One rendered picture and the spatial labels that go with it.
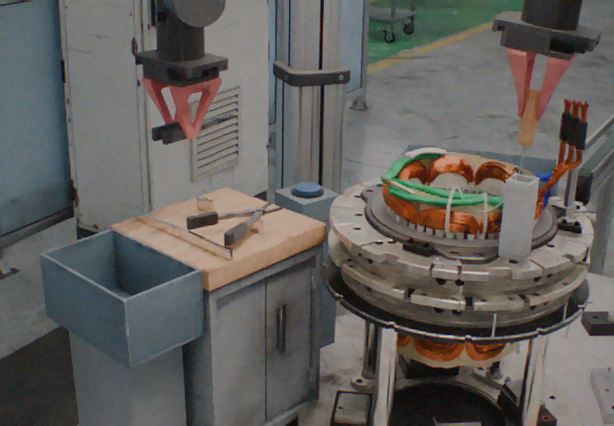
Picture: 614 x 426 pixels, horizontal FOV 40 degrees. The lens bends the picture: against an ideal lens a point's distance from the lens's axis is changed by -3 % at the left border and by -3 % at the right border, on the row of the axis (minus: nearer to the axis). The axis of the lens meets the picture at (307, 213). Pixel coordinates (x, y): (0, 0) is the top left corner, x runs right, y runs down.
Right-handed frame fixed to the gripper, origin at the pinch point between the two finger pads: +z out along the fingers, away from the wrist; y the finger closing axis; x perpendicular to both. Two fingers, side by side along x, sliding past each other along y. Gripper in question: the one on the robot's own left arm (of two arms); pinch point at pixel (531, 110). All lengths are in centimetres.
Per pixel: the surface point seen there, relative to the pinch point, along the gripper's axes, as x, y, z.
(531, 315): -0.3, 4.9, 22.9
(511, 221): -1.4, 0.6, 12.1
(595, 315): 47, 12, 45
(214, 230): -2.9, -34.4, 22.8
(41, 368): 88, -143, 139
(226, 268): -11.0, -28.1, 22.6
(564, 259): 1.3, 6.8, 15.9
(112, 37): 166, -174, 51
